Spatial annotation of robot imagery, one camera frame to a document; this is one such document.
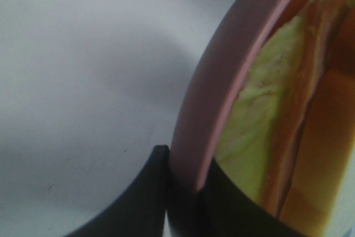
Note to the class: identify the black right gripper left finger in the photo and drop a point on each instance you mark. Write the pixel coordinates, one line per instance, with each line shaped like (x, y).
(140, 210)

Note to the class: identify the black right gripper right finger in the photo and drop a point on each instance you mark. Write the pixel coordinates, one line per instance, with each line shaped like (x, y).
(219, 209)

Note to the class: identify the pink round plate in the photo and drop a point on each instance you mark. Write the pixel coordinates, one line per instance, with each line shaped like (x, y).
(218, 77)

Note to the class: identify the toy sandwich with lettuce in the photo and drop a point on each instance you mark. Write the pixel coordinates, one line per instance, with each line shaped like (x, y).
(287, 148)

